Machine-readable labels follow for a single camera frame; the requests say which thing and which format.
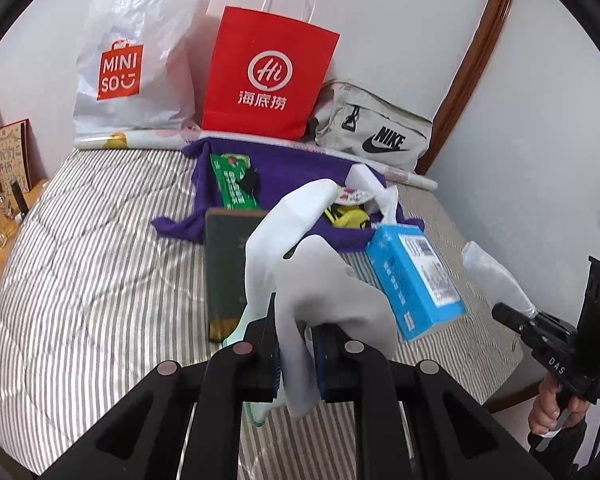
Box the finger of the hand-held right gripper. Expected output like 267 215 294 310
491 302 537 334
534 311 579 337

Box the green tissue packet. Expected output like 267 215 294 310
209 152 261 211

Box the printed paper roll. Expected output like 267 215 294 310
75 127 438 191

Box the person's right forearm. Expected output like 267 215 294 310
527 420 600 480

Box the dark green tin box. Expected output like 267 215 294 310
204 207 271 343

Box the black watch strap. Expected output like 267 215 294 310
240 167 262 196

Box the blue tissue pack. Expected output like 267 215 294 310
364 224 467 343

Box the person's right hand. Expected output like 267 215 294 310
527 376 589 437

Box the red paper bag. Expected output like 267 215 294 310
201 0 341 142

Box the striped mattress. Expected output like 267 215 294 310
0 147 526 478

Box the wooden door frame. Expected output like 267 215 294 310
420 0 521 173

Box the yellow printed pouch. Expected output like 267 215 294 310
322 202 372 231

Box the white plastic shopping bag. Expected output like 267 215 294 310
72 0 216 136

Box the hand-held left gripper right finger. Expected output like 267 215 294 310
311 324 556 480

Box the picture book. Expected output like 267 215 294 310
0 119 33 193

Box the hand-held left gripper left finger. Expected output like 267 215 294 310
40 292 282 480

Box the white sock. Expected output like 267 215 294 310
461 241 538 318
222 178 398 423

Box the grey waist bag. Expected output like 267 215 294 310
307 79 433 171

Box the purple towel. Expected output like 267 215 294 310
151 139 426 253

